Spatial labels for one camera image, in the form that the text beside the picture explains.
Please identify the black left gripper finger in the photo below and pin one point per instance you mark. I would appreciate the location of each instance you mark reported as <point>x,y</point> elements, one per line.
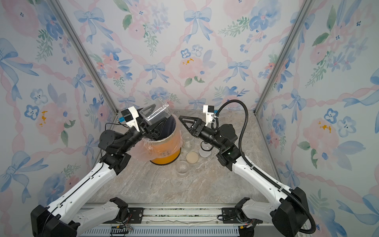
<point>161,129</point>
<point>151,107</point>

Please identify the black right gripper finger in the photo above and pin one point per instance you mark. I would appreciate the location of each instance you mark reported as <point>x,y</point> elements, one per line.
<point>190,127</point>
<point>187,119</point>

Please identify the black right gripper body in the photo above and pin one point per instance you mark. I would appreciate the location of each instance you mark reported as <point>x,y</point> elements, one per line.
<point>208,135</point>

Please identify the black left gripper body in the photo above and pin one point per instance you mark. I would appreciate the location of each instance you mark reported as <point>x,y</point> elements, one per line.
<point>143,132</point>

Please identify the glass jar with tea leaves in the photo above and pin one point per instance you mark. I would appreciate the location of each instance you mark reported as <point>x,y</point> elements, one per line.
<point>188,141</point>

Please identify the grey metal jar lid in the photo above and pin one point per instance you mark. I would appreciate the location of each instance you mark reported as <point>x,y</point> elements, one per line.
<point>204,154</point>

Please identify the beige jar lid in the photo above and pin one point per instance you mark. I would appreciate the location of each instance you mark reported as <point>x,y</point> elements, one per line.
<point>192,157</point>

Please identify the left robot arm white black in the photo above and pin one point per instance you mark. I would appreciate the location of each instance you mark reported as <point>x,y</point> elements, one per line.
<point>61,218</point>

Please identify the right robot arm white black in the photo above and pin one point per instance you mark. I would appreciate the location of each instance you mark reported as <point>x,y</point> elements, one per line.
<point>287,209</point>

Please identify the orange trash bin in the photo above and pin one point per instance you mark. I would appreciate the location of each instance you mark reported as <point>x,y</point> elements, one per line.
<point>163,151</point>

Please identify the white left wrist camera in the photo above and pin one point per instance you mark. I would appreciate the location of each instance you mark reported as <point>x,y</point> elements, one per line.
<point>128,117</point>

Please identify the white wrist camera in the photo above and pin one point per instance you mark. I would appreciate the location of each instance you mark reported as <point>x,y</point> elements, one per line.
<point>209,112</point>
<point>128,117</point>

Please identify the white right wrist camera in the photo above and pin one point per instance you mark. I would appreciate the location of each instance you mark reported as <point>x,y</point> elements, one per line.
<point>209,112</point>

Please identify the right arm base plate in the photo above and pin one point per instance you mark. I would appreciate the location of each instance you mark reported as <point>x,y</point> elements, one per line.
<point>231,215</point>

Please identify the aluminium frame rail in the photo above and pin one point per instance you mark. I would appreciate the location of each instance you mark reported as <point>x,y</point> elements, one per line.
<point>166,220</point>

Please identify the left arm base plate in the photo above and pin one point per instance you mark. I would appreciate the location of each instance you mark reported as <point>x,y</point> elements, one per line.
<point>135,215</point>

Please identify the left aluminium corner post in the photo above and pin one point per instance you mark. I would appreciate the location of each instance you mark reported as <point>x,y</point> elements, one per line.
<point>80,49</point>

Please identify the aluminium corner post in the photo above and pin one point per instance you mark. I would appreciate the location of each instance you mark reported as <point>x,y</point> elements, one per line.
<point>287,47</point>
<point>80,49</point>

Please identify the right aluminium corner post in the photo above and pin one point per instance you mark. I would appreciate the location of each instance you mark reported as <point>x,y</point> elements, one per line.
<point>287,47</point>

